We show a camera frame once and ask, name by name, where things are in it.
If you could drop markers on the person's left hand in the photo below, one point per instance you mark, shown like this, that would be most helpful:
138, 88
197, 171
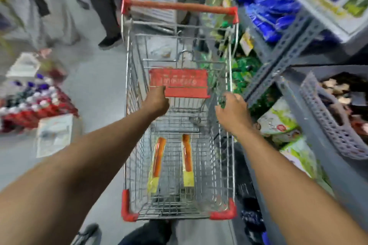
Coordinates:
156, 102

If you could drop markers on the person's right hand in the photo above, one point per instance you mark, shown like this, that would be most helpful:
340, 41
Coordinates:
234, 114

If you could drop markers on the person's right thumb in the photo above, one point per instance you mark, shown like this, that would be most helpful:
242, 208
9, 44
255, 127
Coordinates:
220, 110

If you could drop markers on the person's left fingers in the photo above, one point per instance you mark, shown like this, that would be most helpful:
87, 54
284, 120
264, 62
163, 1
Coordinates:
157, 89

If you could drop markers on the person's left forearm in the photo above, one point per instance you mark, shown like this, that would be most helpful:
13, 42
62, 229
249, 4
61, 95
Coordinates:
72, 176

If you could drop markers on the person's right forearm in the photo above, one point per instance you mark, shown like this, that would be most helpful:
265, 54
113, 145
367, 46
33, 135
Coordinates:
287, 190

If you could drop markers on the red plastic cart seat flap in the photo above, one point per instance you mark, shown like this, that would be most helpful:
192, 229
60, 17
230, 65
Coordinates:
184, 82

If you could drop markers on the pile of green packets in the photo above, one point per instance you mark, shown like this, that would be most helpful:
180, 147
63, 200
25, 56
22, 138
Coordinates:
247, 75

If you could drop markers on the white green printed bag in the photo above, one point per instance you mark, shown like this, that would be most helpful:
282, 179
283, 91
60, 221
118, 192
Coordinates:
277, 120
302, 158
287, 137

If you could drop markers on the orange yellow snack packet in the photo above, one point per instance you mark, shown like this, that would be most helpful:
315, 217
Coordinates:
187, 158
158, 158

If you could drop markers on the yellow price tag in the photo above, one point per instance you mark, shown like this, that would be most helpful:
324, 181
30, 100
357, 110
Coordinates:
247, 42

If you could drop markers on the row of clear oil bottles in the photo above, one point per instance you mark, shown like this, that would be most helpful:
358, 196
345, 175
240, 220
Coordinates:
217, 20

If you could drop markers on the pile of dark packets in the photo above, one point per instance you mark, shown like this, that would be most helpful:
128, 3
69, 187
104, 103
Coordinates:
250, 196

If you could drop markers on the grey metal shelf rack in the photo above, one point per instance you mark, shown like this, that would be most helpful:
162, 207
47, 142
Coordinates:
290, 49

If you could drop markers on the grey perforated plastic basket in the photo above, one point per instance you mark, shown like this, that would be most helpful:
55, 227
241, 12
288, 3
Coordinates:
325, 118

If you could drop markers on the stack of blue packets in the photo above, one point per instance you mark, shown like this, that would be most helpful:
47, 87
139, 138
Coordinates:
264, 6

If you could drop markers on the white printed carton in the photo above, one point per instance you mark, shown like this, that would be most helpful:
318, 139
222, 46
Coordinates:
54, 135

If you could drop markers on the pile of brown dried goods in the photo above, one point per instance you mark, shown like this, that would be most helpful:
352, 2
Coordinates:
342, 92

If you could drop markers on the group of red capped bottles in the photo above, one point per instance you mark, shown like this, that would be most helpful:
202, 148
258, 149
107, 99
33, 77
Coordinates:
34, 107

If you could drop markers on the white flat box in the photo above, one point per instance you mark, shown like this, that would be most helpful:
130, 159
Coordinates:
24, 66

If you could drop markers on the person's dark trouser leg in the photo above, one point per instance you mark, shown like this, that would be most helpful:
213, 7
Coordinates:
146, 233

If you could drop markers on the person's dark shoe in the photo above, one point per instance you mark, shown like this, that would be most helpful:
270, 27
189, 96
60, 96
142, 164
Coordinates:
86, 234

